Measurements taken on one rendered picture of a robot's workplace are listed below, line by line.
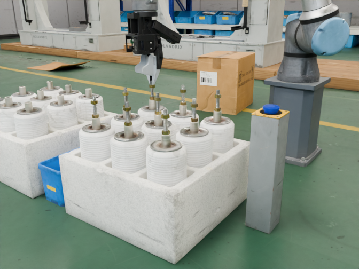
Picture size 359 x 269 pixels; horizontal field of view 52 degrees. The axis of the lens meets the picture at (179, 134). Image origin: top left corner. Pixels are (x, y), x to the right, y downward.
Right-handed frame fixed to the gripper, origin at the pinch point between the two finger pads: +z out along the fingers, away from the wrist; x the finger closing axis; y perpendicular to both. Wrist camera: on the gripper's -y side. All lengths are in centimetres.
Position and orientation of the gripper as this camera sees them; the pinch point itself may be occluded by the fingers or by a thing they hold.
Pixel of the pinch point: (153, 79)
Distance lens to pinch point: 115.1
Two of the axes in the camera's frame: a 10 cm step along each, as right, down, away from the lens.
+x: 6.1, 2.6, -7.5
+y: -7.9, 2.1, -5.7
